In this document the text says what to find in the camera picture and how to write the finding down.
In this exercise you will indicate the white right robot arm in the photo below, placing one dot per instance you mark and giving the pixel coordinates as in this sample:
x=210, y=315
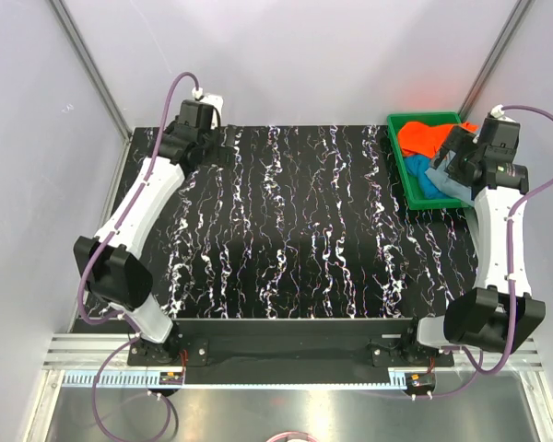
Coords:
x=498, y=313

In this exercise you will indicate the aluminium corner post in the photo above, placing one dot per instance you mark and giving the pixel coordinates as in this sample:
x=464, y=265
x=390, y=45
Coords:
x=82, y=52
x=513, y=22

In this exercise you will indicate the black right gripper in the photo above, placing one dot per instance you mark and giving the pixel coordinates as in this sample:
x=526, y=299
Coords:
x=458, y=140

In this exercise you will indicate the orange t shirt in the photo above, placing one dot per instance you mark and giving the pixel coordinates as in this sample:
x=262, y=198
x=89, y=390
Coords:
x=418, y=138

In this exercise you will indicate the left aluminium corner post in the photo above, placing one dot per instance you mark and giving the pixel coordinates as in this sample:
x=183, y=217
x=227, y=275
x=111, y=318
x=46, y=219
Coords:
x=82, y=52

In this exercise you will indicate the right aluminium corner post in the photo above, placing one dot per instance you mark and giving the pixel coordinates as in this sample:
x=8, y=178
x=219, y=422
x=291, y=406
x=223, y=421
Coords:
x=513, y=22

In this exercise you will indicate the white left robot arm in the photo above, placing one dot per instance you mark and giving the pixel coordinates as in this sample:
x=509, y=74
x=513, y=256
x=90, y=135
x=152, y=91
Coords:
x=109, y=262

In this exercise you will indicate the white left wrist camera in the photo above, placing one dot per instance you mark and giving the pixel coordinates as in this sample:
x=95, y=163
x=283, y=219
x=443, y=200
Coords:
x=212, y=99

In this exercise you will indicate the blue t shirt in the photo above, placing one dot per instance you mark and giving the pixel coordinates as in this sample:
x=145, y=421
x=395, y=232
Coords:
x=416, y=166

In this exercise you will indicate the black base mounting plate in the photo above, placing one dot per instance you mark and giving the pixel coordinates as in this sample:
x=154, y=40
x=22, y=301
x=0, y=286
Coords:
x=205, y=342

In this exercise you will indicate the right connector box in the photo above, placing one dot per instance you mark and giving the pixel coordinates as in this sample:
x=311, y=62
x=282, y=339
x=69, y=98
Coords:
x=420, y=383

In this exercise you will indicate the aluminium frame rail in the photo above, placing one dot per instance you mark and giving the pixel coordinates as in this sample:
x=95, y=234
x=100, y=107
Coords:
x=102, y=359

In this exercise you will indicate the grey-blue t shirt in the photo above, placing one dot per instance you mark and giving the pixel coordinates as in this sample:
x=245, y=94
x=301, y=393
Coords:
x=441, y=180

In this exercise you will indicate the green plastic bin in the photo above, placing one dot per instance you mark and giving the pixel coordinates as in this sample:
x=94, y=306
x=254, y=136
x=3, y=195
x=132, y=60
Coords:
x=416, y=199

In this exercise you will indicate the connector box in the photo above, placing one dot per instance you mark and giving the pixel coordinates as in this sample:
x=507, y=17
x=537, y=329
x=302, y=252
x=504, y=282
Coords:
x=420, y=383
x=173, y=377

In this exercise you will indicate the left connector box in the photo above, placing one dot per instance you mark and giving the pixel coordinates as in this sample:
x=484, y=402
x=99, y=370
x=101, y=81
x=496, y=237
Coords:
x=173, y=377

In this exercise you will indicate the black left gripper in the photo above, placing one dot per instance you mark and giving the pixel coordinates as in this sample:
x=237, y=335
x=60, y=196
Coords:
x=221, y=154

